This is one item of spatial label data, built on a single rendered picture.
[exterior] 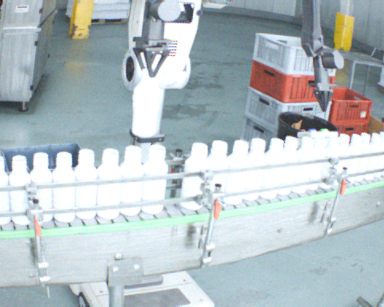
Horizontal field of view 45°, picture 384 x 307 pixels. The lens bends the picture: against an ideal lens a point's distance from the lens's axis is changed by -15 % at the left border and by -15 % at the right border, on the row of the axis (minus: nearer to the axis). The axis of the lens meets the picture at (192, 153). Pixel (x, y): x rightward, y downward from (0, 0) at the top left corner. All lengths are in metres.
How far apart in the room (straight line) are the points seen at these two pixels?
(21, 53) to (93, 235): 3.73
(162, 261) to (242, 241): 0.24
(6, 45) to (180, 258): 3.76
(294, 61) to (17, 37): 2.60
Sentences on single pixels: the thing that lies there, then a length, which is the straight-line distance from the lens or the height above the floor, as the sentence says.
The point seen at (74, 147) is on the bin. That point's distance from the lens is 1.82.
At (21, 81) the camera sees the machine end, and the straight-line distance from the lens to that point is 4.91.
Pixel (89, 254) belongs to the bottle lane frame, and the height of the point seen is 0.92.
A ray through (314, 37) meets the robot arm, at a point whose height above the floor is 1.44.
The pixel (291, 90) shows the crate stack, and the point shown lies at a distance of 3.77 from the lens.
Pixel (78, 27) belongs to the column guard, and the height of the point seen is 0.21.
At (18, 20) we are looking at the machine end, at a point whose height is 0.96.
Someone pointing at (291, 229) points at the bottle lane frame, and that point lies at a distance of 1.57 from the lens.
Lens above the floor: 1.64
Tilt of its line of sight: 22 degrees down
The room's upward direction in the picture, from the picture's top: 8 degrees clockwise
